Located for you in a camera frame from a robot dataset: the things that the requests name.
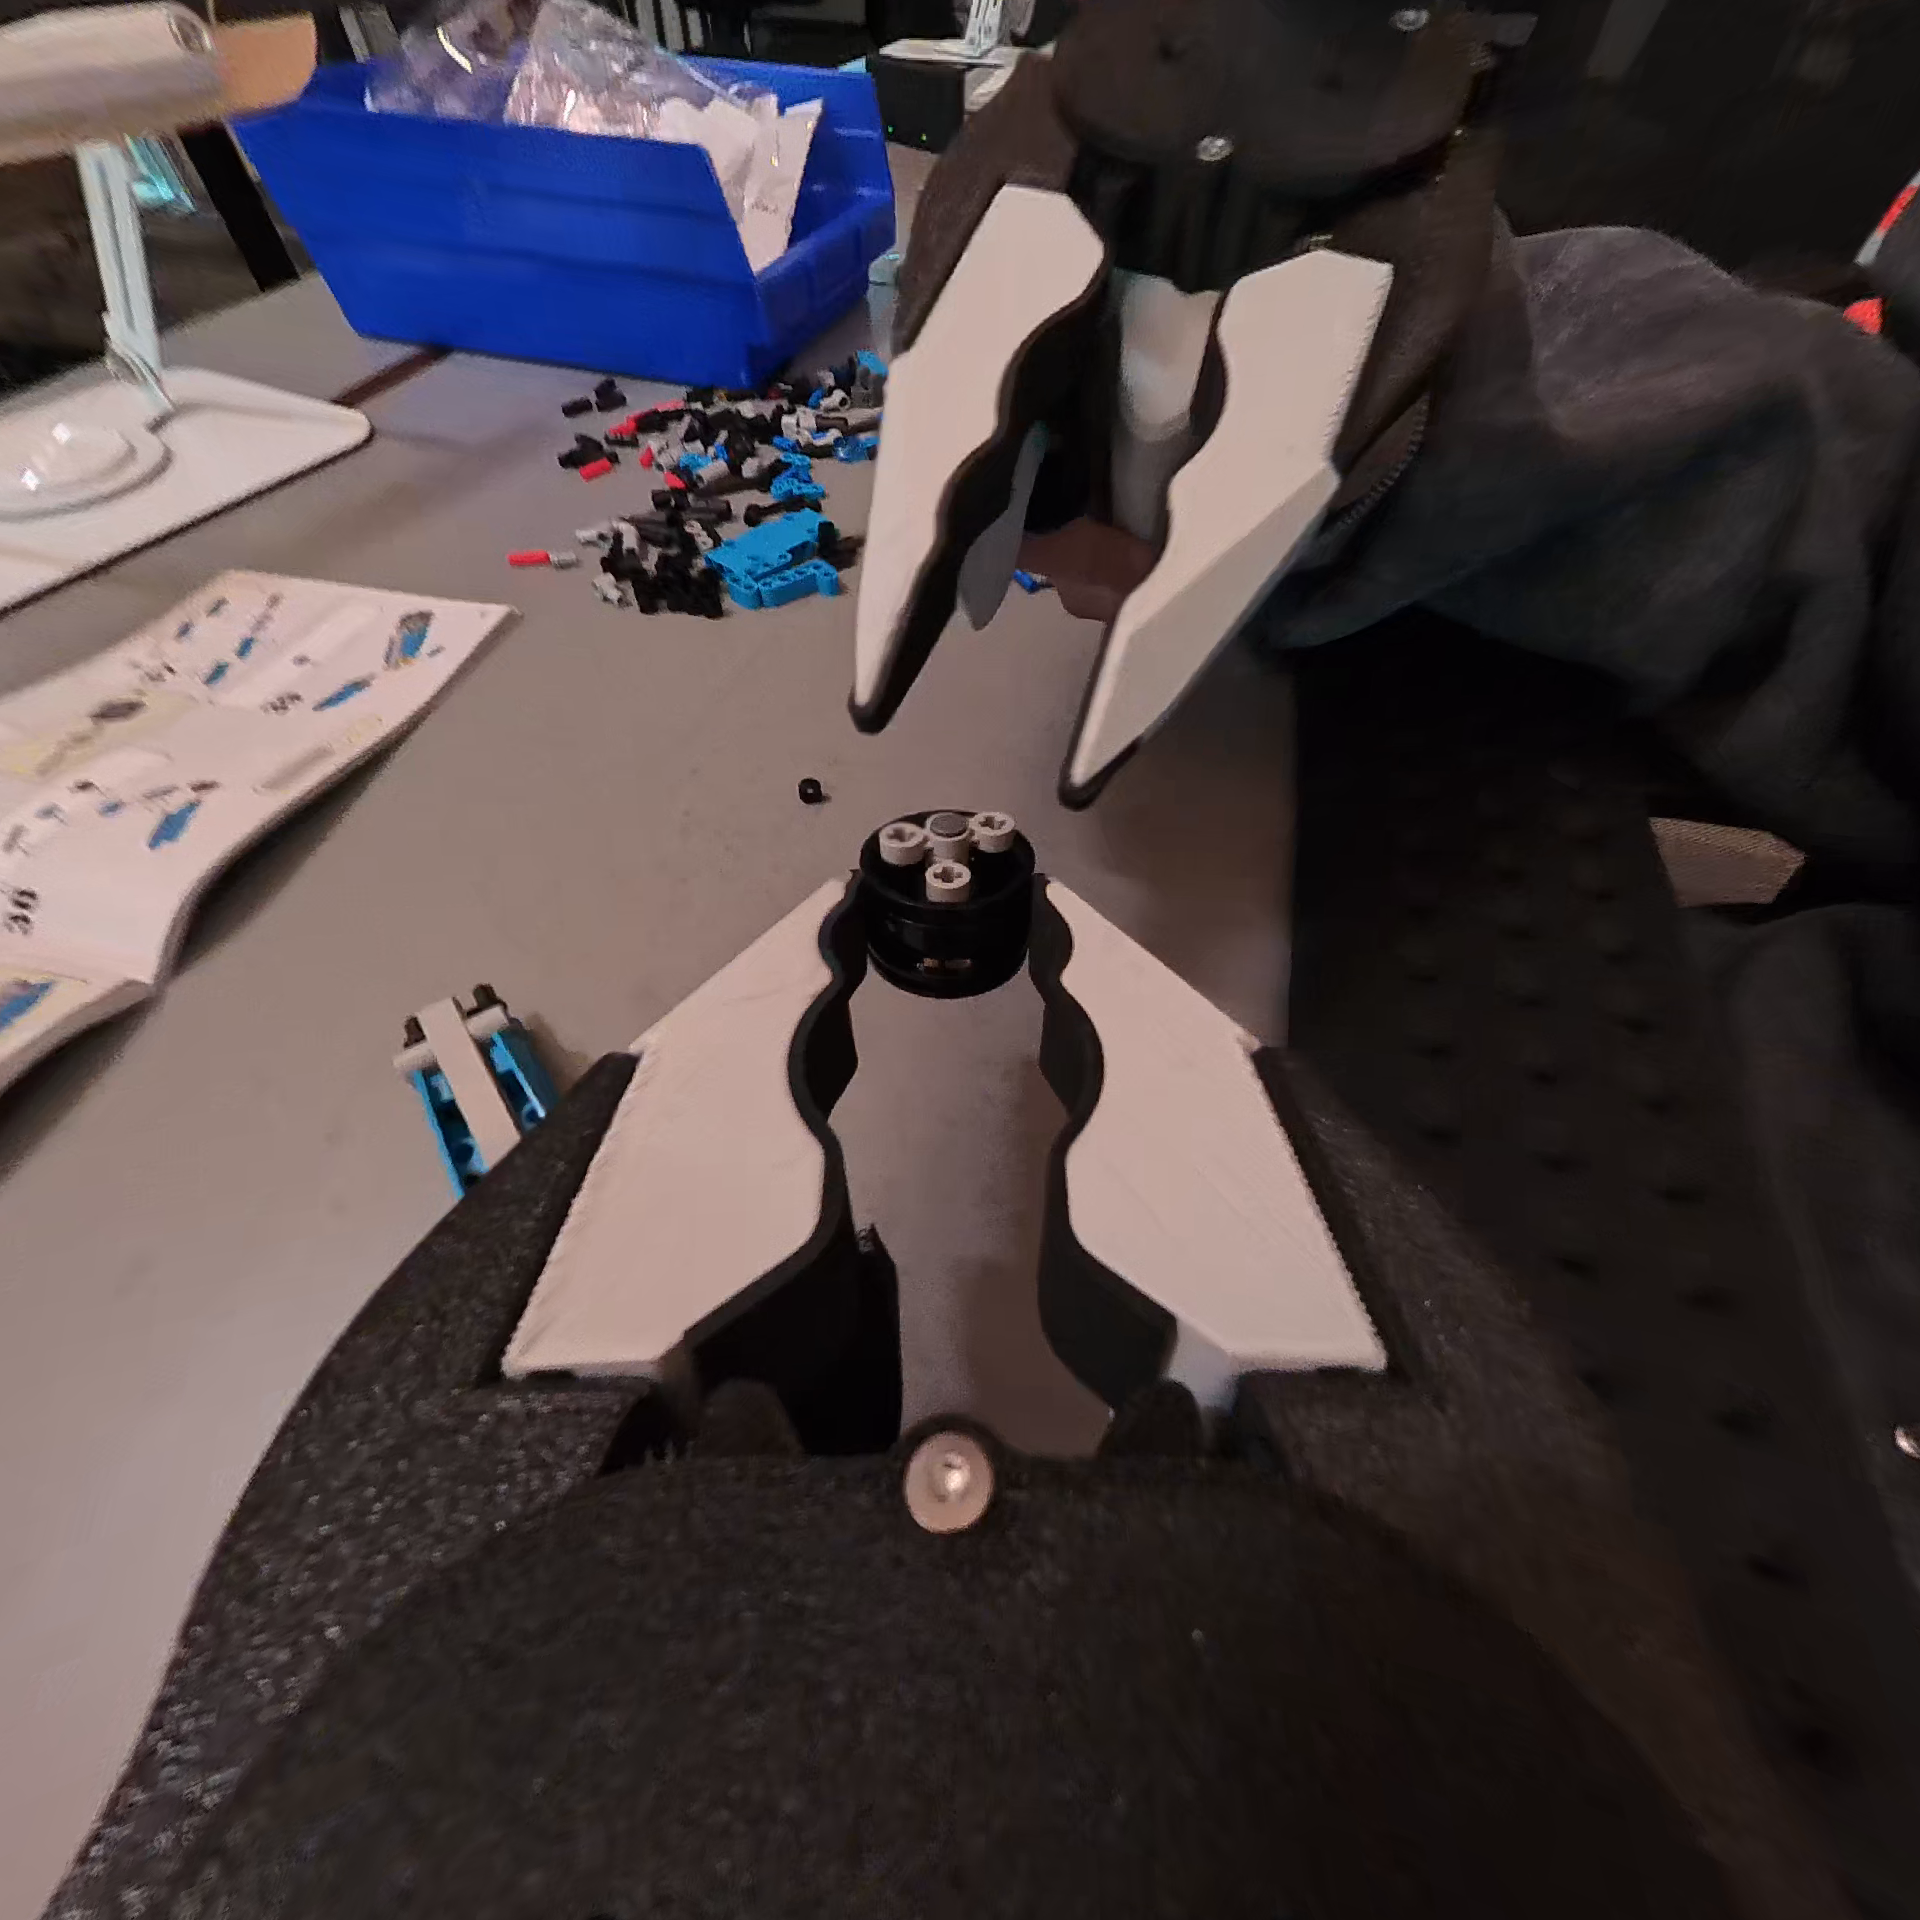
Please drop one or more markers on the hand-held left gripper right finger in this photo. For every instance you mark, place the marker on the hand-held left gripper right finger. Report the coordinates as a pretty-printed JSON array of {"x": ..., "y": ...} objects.
[{"x": 1215, "y": 1184}]

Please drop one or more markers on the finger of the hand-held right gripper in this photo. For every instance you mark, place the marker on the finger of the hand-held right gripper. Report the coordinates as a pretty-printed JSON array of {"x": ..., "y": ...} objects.
[
  {"x": 1260, "y": 451},
  {"x": 960, "y": 376}
]

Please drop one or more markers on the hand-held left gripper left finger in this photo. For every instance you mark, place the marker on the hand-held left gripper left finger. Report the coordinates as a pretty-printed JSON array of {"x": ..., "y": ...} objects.
[{"x": 690, "y": 1184}]

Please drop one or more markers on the black toy wheel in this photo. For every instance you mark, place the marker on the black toy wheel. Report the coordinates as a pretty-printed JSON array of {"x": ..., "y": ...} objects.
[{"x": 945, "y": 939}]

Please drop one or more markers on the grey axle connector piece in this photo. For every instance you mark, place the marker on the grey axle connector piece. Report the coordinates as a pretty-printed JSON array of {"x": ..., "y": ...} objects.
[{"x": 945, "y": 853}]

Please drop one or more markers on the grey desk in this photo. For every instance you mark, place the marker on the grey desk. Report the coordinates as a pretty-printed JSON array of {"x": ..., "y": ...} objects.
[{"x": 299, "y": 1276}]

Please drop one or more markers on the blue grey brick assembly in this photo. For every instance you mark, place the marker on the blue grey brick assembly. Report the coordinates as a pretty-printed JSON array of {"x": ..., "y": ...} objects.
[{"x": 473, "y": 1095}]

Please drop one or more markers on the pile of small bricks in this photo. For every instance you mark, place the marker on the pile of small bricks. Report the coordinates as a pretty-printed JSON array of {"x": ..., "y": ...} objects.
[{"x": 720, "y": 494}]

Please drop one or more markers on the plastic bag in bin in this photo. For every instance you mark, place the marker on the plastic bag in bin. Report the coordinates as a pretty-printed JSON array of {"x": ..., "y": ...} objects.
[{"x": 630, "y": 91}]

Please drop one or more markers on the blue plastic bin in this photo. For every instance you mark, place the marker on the blue plastic bin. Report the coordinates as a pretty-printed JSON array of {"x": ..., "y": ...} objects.
[{"x": 524, "y": 242}]

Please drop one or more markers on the instruction booklet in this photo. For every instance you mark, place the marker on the instruction booklet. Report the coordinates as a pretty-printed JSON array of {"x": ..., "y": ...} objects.
[{"x": 180, "y": 780}]

